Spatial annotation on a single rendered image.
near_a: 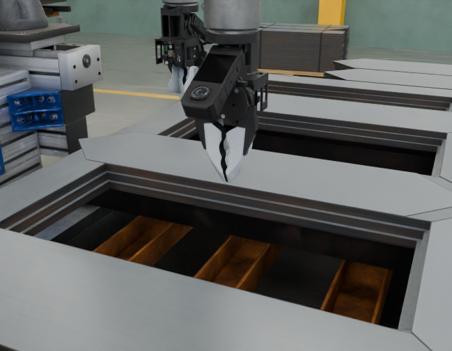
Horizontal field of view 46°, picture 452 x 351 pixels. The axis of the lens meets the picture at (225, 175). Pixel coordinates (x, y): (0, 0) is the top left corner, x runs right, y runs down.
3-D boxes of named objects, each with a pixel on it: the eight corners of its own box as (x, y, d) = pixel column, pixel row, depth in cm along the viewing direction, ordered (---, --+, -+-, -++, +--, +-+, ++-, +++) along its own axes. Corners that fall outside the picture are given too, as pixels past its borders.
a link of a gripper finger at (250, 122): (258, 154, 74) (260, 92, 70) (254, 157, 72) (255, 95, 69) (227, 149, 75) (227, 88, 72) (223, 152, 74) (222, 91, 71)
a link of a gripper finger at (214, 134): (239, 170, 81) (240, 112, 77) (223, 184, 76) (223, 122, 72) (221, 167, 82) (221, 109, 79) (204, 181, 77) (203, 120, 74)
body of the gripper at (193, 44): (154, 67, 108) (151, 5, 103) (175, 60, 115) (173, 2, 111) (187, 70, 105) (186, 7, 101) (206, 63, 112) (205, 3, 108)
